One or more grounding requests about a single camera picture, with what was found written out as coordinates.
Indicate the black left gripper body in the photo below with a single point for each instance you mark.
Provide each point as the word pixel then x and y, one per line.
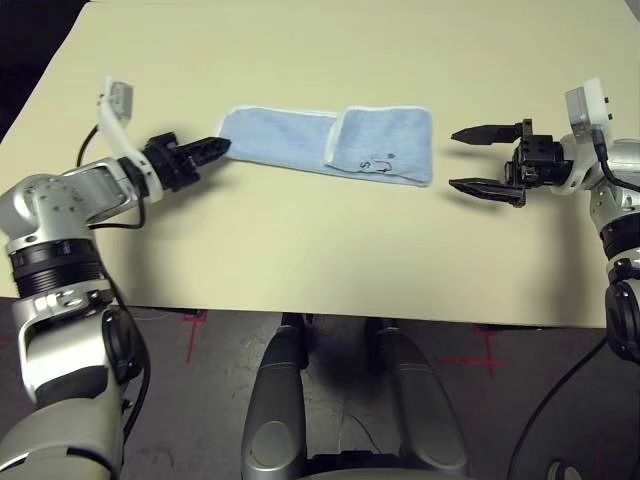
pixel 170 162

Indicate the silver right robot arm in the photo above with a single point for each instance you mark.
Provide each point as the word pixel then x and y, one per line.
pixel 620 210

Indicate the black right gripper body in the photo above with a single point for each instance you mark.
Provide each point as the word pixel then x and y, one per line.
pixel 542 162

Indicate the round grey floor object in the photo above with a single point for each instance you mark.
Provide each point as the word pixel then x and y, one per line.
pixel 565 472

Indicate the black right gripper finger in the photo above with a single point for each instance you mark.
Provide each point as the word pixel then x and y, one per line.
pixel 492 191
pixel 485 135

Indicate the grey robot torso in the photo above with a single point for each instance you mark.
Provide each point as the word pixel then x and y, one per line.
pixel 360 475

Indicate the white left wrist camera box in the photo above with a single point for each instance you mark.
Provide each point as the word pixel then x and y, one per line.
pixel 120 97

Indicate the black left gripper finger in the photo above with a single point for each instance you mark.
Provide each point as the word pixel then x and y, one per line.
pixel 212 145
pixel 210 156

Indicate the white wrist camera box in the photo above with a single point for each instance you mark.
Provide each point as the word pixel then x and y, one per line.
pixel 120 97
pixel 595 105

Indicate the light blue towel white trim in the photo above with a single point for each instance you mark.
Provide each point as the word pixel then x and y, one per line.
pixel 280 135

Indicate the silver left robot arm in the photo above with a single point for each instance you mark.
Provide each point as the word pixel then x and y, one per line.
pixel 45 210

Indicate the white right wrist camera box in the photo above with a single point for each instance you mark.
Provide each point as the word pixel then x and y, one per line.
pixel 595 105

